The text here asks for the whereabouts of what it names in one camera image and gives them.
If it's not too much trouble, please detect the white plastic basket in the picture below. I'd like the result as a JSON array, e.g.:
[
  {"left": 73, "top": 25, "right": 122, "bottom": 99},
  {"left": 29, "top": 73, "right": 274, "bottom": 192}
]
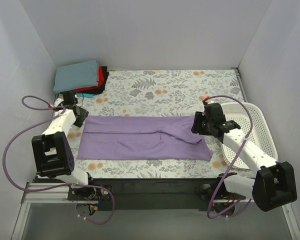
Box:
[{"left": 221, "top": 102, "right": 278, "bottom": 174}]

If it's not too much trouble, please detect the folded grey-blue t shirt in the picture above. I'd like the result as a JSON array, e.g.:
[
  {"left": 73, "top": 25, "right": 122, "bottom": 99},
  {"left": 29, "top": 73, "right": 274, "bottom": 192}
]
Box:
[{"left": 53, "top": 60, "right": 99, "bottom": 94}]

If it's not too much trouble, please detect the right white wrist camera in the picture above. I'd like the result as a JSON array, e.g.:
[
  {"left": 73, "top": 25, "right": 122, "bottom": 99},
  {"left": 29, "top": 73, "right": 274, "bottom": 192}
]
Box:
[{"left": 202, "top": 99, "right": 216, "bottom": 105}]

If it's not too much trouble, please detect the purple t shirt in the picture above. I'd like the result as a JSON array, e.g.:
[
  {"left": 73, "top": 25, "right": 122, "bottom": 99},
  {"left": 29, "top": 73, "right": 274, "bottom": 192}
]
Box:
[{"left": 77, "top": 116, "right": 213, "bottom": 161}]

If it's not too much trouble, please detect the folded teal t shirt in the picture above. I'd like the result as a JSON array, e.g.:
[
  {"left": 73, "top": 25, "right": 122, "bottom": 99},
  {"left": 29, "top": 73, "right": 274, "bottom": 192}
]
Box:
[{"left": 76, "top": 92, "right": 94, "bottom": 99}]

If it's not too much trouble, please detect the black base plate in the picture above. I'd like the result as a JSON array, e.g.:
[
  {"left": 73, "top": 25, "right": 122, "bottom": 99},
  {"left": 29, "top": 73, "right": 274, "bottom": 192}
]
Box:
[{"left": 67, "top": 178, "right": 219, "bottom": 211}]

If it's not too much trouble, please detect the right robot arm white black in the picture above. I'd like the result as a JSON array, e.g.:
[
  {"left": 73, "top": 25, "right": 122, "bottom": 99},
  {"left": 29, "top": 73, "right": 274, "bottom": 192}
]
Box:
[{"left": 191, "top": 102, "right": 297, "bottom": 212}]

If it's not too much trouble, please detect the folded red t shirt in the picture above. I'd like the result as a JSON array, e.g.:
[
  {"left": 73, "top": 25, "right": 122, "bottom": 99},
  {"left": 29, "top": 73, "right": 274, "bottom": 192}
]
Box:
[{"left": 72, "top": 66, "right": 100, "bottom": 92}]

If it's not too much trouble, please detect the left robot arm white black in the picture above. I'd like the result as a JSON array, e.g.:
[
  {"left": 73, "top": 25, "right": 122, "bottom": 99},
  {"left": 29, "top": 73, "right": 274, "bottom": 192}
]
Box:
[{"left": 31, "top": 91, "right": 97, "bottom": 200}]

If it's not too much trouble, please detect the aluminium frame rail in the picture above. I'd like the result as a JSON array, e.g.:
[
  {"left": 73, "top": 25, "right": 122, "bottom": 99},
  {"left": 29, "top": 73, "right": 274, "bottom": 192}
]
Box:
[{"left": 10, "top": 181, "right": 300, "bottom": 240}]

